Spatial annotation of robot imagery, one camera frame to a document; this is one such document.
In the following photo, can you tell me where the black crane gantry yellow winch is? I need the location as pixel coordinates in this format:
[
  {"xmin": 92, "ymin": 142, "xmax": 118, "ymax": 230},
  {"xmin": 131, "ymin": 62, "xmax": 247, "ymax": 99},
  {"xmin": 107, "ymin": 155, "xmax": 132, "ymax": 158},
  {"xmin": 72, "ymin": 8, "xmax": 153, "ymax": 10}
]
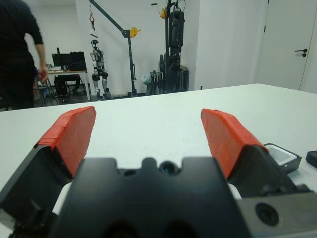
[{"xmin": 89, "ymin": 0, "xmax": 142, "ymax": 98}]

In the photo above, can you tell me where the white door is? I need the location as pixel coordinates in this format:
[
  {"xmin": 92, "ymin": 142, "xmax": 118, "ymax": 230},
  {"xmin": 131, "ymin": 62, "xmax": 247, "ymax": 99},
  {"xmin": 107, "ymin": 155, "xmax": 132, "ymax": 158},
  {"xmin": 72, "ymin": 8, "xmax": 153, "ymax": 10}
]
[{"xmin": 255, "ymin": 0, "xmax": 317, "ymax": 94}]

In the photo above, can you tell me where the person in black clothes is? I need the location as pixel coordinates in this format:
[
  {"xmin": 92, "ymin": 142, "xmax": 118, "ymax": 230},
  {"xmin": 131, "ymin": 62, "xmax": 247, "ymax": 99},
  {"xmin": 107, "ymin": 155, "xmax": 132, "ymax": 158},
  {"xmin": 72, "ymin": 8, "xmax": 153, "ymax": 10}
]
[{"xmin": 0, "ymin": 0, "xmax": 49, "ymax": 111}]

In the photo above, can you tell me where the white office desk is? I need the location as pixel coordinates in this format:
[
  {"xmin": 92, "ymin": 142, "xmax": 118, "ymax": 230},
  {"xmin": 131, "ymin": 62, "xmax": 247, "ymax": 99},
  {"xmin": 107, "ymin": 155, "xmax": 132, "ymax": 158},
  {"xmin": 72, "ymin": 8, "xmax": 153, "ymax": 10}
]
[{"xmin": 47, "ymin": 70, "xmax": 92, "ymax": 101}]

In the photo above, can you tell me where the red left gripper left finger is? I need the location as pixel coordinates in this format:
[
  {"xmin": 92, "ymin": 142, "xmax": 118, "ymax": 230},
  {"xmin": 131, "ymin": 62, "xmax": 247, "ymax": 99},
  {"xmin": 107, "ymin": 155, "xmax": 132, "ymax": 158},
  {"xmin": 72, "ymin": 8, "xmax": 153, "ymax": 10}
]
[{"xmin": 0, "ymin": 106, "xmax": 97, "ymax": 224}]

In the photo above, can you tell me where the grey chair frame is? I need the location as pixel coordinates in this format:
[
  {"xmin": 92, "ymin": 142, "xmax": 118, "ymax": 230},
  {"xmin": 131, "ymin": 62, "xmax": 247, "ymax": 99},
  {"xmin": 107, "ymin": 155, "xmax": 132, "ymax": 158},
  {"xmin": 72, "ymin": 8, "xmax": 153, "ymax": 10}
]
[{"xmin": 33, "ymin": 74, "xmax": 60, "ymax": 106}]

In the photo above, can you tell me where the silver humanoid robot hanging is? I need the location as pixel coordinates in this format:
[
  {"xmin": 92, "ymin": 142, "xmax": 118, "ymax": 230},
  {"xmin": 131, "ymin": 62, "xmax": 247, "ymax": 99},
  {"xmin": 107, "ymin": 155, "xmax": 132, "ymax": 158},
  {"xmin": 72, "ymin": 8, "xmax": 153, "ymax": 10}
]
[{"xmin": 89, "ymin": 39, "xmax": 112, "ymax": 101}]

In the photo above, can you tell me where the red crane hook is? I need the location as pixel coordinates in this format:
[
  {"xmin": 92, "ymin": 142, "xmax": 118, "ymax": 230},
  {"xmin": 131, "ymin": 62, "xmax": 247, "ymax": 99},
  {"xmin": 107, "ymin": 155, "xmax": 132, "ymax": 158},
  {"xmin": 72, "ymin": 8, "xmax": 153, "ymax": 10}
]
[{"xmin": 89, "ymin": 11, "xmax": 97, "ymax": 38}]

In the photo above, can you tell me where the black rack with dark robot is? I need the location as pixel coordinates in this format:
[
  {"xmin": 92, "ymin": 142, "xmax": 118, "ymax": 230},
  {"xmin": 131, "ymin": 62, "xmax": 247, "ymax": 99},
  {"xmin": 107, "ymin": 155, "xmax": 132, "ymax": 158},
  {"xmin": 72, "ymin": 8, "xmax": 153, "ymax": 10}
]
[{"xmin": 158, "ymin": 0, "xmax": 191, "ymax": 95}]

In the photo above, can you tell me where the black office chair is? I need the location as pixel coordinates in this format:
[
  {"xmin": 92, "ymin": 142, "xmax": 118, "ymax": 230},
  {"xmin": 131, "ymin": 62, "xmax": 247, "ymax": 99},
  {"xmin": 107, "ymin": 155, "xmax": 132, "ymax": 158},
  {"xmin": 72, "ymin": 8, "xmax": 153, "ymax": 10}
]
[{"xmin": 53, "ymin": 74, "xmax": 81, "ymax": 102}]

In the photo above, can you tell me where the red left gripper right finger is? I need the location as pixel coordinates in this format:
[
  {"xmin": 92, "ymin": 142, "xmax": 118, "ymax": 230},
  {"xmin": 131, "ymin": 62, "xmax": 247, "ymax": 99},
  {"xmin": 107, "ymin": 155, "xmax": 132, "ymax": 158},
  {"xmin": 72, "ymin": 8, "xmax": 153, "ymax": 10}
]
[{"xmin": 200, "ymin": 108, "xmax": 313, "ymax": 199}]

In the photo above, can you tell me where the pale teal bag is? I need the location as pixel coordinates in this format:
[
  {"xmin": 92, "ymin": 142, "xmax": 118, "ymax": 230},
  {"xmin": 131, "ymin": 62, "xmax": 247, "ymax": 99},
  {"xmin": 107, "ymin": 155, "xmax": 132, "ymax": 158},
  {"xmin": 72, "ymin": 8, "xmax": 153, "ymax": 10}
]
[{"xmin": 141, "ymin": 73, "xmax": 152, "ymax": 87}]

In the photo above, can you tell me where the black computer monitor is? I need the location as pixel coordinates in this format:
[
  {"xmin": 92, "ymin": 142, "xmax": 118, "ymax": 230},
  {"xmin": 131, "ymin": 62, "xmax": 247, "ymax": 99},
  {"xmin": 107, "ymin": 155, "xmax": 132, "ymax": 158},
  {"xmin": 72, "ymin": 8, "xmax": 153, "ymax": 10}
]
[{"xmin": 51, "ymin": 53, "xmax": 72, "ymax": 71}]

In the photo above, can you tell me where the black box base white lining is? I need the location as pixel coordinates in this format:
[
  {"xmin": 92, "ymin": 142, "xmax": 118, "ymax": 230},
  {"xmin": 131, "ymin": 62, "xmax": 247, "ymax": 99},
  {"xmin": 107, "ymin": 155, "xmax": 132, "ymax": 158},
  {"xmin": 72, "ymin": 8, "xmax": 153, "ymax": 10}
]
[{"xmin": 263, "ymin": 142, "xmax": 303, "ymax": 175}]

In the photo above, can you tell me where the black hard case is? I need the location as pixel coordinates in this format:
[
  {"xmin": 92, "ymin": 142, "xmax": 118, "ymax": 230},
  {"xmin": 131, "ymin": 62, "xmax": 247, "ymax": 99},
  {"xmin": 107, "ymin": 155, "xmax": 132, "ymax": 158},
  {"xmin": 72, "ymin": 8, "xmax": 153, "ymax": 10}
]
[{"xmin": 70, "ymin": 51, "xmax": 87, "ymax": 71}]

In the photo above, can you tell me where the grey folded frames bundle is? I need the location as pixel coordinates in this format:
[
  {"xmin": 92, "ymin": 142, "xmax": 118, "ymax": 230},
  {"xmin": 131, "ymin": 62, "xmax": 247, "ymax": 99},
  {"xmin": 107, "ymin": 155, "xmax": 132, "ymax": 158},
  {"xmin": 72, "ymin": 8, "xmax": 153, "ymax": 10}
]
[{"xmin": 145, "ymin": 70, "xmax": 165, "ymax": 96}]

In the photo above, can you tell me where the slim black camera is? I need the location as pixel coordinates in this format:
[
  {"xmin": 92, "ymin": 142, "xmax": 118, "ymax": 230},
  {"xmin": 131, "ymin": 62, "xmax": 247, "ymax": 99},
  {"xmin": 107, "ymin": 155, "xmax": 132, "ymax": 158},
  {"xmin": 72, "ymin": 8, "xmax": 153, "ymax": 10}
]
[{"xmin": 305, "ymin": 150, "xmax": 317, "ymax": 165}]

